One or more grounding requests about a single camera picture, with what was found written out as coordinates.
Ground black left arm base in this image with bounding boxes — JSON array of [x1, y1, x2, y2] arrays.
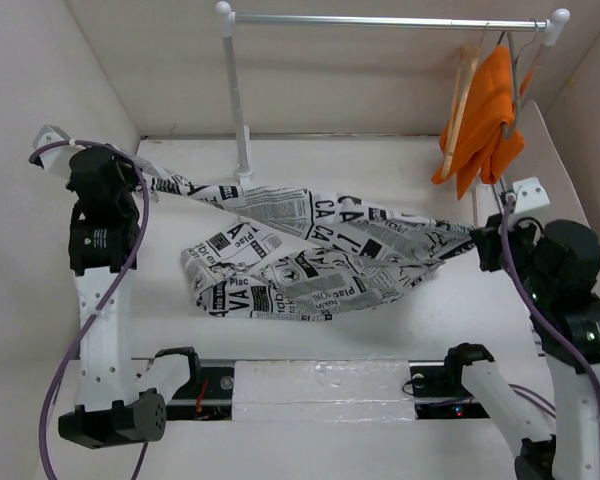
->
[[137, 357, 235, 421]]

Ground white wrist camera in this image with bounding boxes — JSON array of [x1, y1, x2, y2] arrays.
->
[[29, 125, 79, 180], [501, 177, 550, 216]]

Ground wooden clothes hanger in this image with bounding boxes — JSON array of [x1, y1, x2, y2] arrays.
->
[[441, 44, 481, 180]]

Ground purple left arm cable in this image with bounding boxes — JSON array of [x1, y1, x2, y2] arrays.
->
[[32, 139, 151, 480]]

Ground orange cloth on hanger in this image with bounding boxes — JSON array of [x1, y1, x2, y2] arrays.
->
[[431, 45, 525, 199]]

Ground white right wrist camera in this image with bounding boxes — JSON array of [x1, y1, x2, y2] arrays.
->
[[501, 177, 550, 216]]

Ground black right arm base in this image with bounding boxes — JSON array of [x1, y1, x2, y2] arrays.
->
[[402, 364, 489, 420]]

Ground newspaper print trousers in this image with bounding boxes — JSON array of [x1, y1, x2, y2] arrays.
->
[[132, 157, 474, 321]]

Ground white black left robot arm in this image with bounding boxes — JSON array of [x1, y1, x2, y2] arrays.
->
[[58, 147, 203, 449]]

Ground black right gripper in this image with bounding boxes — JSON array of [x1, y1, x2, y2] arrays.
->
[[475, 208, 553, 301]]

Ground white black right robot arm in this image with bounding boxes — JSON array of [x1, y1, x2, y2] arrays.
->
[[442, 213, 600, 479]]

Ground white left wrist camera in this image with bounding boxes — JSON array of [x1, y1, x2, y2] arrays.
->
[[29, 125, 79, 180]]

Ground white metal clothes rack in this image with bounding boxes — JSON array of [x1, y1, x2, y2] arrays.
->
[[214, 0, 572, 226]]

